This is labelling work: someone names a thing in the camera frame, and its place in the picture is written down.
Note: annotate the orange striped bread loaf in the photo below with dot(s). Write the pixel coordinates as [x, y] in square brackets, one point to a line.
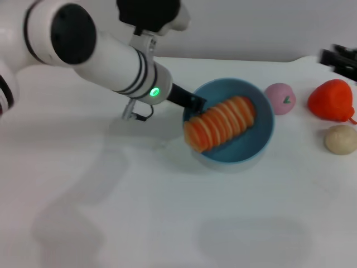
[220, 123]

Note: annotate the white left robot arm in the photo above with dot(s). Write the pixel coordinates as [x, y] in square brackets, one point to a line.
[111, 61]

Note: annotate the pink peach toy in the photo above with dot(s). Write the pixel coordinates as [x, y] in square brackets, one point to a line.
[280, 97]

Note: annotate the red pepper toy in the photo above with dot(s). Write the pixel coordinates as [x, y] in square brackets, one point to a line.
[330, 100]

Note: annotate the beige round bun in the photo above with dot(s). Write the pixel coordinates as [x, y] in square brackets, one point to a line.
[340, 139]

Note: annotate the blue bowl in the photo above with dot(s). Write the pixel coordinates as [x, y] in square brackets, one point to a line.
[251, 134]

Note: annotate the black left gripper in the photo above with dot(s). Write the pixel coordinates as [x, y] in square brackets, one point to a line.
[180, 96]

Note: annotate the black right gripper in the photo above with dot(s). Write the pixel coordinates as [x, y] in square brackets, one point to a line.
[348, 68]

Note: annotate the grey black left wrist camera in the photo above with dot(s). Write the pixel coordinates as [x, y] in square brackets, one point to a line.
[150, 14]

